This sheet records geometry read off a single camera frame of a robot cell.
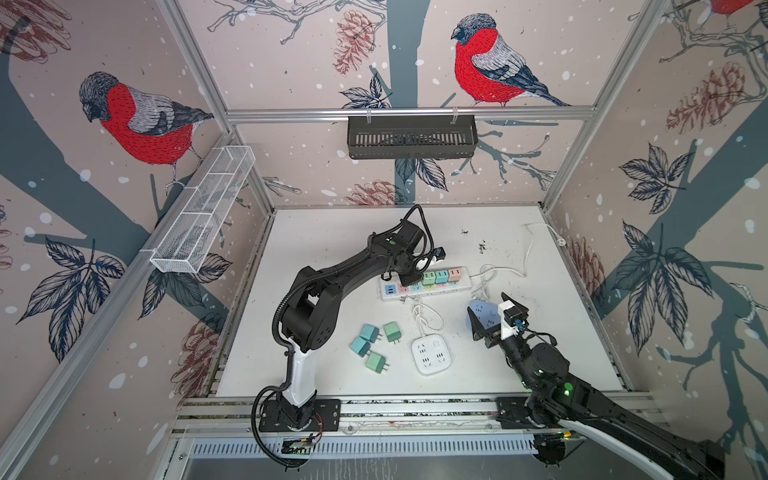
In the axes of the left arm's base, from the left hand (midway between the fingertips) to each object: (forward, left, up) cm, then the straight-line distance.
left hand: (418, 271), depth 91 cm
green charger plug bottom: (-25, +13, -8) cm, 29 cm away
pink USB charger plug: (0, -12, -2) cm, 12 cm away
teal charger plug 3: (-20, +17, -8) cm, 28 cm away
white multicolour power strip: (-2, +8, -7) cm, 11 cm away
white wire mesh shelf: (+6, +59, +21) cm, 63 cm away
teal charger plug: (0, -8, -3) cm, 8 cm away
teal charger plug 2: (-16, +15, -7) cm, 23 cm away
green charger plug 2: (-16, +8, -8) cm, 20 cm away
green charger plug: (-1, -3, -3) cm, 5 cm away
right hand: (-16, -15, +8) cm, 24 cm away
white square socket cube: (-23, -3, -8) cm, 24 cm away
